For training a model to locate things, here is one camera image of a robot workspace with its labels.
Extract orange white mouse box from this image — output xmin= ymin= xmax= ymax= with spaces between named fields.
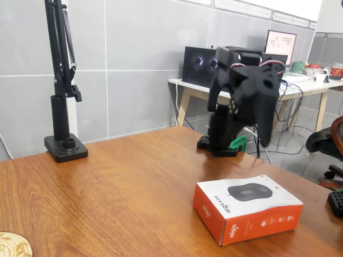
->
xmin=192 ymin=174 xmax=304 ymax=246

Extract black perforated arm base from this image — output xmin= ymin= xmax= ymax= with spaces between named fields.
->
xmin=326 ymin=188 xmax=343 ymax=217

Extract green table clamp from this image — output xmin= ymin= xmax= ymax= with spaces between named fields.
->
xmin=229 ymin=135 xmax=248 ymax=154

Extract white paper stack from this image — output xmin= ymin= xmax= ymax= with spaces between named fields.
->
xmin=282 ymin=73 xmax=309 ymax=84

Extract computer monitor white screen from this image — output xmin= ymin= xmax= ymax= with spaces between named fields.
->
xmin=264 ymin=29 xmax=297 ymax=67

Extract white table wooden legs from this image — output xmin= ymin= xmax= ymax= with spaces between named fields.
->
xmin=168 ymin=72 xmax=343 ymax=140

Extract black office chair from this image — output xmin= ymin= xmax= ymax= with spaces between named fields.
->
xmin=305 ymin=115 xmax=343 ymax=191

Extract black computer case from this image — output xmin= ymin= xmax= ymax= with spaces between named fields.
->
xmin=181 ymin=46 xmax=288 ymax=86

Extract red tin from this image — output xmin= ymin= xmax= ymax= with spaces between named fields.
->
xmin=329 ymin=63 xmax=343 ymax=80

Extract black spring boom stand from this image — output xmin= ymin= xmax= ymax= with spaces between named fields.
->
xmin=43 ymin=0 xmax=89 ymax=163

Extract round wooden coaster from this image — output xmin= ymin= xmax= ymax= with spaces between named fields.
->
xmin=0 ymin=231 xmax=33 ymax=257

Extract black power cable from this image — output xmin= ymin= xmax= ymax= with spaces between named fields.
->
xmin=251 ymin=124 xmax=262 ymax=160

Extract thin white wall cable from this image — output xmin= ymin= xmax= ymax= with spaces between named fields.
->
xmin=0 ymin=133 xmax=13 ymax=160

